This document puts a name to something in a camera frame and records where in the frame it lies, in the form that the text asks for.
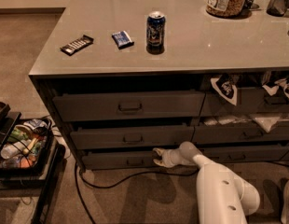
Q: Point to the white plastic bag in drawer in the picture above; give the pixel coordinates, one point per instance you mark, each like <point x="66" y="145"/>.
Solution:
<point x="266" y="121"/>

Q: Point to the black bin of items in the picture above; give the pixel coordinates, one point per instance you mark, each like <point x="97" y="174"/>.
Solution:
<point x="24" y="146"/>

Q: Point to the blue drink can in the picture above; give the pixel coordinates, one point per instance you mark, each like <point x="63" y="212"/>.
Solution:
<point x="155" y="29"/>

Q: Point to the grey drawer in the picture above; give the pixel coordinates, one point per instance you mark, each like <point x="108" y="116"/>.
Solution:
<point x="149" y="136"/>
<point x="128" y="105"/>
<point x="245" y="154"/>
<point x="118" y="160"/>
<point x="250" y="132"/>
<point x="250" y="100"/>

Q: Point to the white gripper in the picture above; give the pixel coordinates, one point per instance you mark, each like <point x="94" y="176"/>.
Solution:
<point x="171" y="157"/>

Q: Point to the large jar of nuts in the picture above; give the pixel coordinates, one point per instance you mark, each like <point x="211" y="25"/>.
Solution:
<point x="224" y="8"/>

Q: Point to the dark striped snack bar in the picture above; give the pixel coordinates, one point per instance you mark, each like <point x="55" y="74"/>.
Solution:
<point x="77" y="45"/>

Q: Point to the blue snack packet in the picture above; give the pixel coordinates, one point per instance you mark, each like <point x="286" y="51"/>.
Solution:
<point x="122" y="39"/>

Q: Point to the black white chip bag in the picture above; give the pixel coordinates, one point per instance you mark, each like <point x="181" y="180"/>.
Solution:
<point x="226" y="86"/>

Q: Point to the black cart frame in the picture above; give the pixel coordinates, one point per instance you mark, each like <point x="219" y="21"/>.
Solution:
<point x="37" y="191"/>

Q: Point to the white sneaker left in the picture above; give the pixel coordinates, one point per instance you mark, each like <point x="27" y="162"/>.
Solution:
<point x="285" y="209"/>

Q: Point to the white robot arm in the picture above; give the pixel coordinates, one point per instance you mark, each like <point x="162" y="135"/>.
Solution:
<point x="223" y="196"/>

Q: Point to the grey counter cabinet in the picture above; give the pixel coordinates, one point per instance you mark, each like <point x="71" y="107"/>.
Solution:
<point x="123" y="77"/>

